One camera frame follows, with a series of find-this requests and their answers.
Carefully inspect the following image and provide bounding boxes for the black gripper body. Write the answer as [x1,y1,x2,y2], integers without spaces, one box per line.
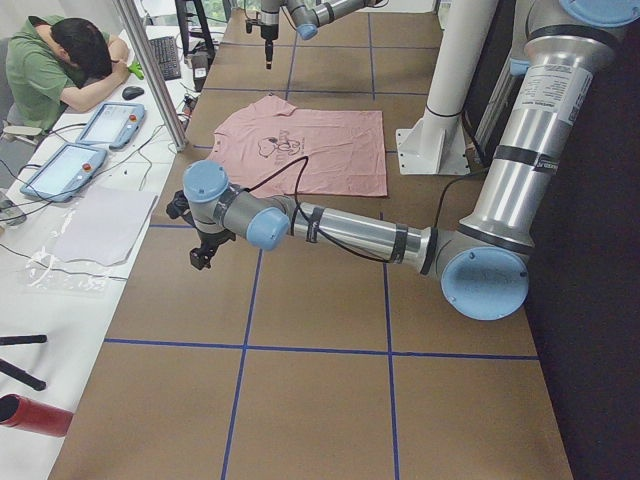
[195,228,235,258]
[260,23,278,44]

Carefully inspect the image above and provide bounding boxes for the pink Snoopy t-shirt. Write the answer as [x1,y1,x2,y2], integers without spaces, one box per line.
[208,95,387,197]

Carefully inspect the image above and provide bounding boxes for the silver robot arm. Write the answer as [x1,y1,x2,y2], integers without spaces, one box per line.
[167,1,639,320]
[258,0,382,70]

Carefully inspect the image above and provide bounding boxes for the white paper sheets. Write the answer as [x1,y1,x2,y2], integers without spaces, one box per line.
[53,186,157,266]

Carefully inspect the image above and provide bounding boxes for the black keyboard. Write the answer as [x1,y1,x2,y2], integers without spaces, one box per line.
[149,36,181,80]

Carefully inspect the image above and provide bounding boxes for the green toy object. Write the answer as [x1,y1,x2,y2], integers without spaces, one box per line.
[128,61,145,80]

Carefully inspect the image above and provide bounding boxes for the black computer mouse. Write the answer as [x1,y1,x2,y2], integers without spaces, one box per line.
[121,86,145,101]

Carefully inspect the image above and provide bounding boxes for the clear plastic bag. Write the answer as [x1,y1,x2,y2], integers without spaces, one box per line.
[21,207,127,297]

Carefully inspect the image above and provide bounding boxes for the upper blue teach pendant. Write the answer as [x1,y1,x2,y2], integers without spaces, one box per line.
[76,102,146,150]

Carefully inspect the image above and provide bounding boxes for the blue teach pendant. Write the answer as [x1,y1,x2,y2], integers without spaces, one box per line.
[76,102,146,150]
[20,143,107,202]

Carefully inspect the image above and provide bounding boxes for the lower blue teach pendant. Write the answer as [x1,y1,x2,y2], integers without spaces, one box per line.
[20,143,107,202]

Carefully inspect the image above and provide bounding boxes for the person in green shirt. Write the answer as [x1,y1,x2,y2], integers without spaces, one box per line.
[6,15,130,131]

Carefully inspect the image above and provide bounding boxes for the red cylinder bottle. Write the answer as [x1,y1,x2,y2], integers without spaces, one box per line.
[1,394,74,437]

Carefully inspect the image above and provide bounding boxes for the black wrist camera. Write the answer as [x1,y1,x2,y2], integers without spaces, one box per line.
[165,190,195,227]
[245,12,262,34]

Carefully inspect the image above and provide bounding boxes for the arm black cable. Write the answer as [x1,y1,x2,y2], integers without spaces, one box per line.
[243,155,489,263]

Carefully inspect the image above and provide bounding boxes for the aluminium frame post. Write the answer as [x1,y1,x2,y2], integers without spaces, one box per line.
[112,0,187,152]

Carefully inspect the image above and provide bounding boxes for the black camera tripod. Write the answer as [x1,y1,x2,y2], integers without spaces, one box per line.
[0,333,49,392]

